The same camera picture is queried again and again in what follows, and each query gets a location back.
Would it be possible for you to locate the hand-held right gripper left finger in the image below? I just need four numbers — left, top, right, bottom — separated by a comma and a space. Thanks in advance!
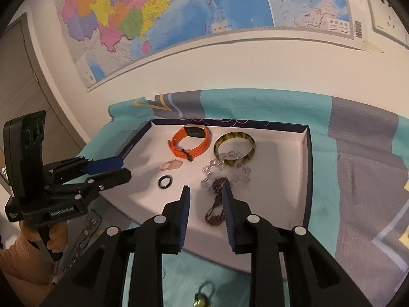
41, 185, 191, 307

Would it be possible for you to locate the pink translucent clip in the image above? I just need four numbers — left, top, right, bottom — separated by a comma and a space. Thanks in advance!
160, 159, 184, 171

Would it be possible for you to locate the clear tape strip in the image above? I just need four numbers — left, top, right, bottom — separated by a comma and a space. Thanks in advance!
361, 40, 384, 53

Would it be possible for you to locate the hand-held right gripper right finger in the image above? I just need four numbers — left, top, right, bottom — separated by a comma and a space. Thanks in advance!
221, 181, 373, 307

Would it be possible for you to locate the colourful wall map poster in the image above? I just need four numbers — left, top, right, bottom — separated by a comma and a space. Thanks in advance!
56, 0, 357, 92

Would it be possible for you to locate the dark blue cardboard box tray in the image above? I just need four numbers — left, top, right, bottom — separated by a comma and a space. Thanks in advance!
105, 118, 312, 274

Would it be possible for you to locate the grey door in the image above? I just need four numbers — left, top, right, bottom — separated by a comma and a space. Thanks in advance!
0, 13, 90, 199

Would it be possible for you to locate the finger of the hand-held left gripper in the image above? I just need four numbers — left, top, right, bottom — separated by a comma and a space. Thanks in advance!
42, 156, 124, 185
46, 168, 132, 199

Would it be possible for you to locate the tortoiseshell bangle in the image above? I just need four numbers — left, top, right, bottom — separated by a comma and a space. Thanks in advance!
213, 132, 256, 169

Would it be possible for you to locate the white wall socket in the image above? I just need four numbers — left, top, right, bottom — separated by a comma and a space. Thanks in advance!
363, 0, 408, 44

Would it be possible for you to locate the green bead charm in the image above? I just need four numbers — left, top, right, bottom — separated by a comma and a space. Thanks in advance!
192, 281, 215, 307

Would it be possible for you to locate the orange watch band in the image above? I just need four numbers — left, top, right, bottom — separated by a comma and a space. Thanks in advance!
168, 125, 212, 162

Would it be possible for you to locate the person's left hand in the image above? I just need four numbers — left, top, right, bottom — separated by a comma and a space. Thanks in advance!
19, 220, 70, 253

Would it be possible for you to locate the teal and grey printed blanket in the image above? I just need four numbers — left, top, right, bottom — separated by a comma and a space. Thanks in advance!
86, 89, 409, 307

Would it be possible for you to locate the dark red bead bracelet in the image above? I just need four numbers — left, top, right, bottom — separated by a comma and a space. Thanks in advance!
204, 177, 231, 228

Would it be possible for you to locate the black perforated strap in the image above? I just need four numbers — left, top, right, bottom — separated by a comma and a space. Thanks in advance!
62, 209, 103, 282

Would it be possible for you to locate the clear crystal bead bracelet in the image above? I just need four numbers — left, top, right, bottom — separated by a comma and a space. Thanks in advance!
201, 150, 252, 191

